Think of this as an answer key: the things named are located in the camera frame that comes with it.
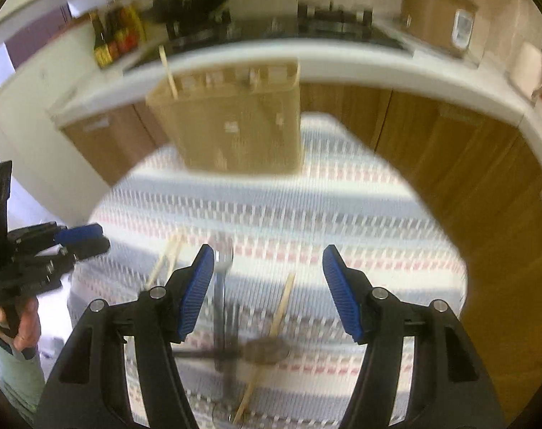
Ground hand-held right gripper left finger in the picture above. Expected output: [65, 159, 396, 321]
[34, 243, 215, 429]

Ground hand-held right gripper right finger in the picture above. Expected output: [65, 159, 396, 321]
[322, 243, 506, 429]

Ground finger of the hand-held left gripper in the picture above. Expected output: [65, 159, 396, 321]
[54, 222, 104, 247]
[70, 236, 111, 262]

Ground silver metal spoon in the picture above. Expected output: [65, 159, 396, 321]
[210, 237, 236, 373]

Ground wooden chopstick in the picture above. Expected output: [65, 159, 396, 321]
[233, 272, 297, 425]
[146, 235, 179, 287]
[163, 231, 185, 278]
[158, 45, 179, 100]

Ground dark long-handled spoon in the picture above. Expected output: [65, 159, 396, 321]
[172, 339, 293, 365]

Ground beige plastic utensil holder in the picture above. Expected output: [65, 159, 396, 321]
[146, 63, 305, 176]

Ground person's left forearm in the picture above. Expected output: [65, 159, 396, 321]
[0, 327, 45, 414]

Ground person's left hand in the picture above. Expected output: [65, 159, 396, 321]
[0, 297, 41, 353]

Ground striped woven tablecloth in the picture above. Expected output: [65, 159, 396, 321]
[67, 112, 470, 429]

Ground wooden base cabinets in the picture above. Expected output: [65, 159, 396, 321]
[60, 83, 542, 412]

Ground red label sauce bottle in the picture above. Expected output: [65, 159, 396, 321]
[106, 8, 135, 60]

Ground maroon door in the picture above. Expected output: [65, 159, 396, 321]
[5, 4, 72, 70]

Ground yellow label sauce bottle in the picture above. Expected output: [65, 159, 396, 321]
[128, 4, 147, 46]

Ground black wok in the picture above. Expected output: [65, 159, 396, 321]
[152, 0, 233, 28]

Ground black glass gas stove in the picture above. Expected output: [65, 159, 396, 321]
[123, 2, 410, 74]

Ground cream electric kettle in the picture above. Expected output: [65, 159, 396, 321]
[508, 42, 542, 101]

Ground brown rice cooker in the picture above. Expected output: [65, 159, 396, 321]
[400, 0, 479, 59]

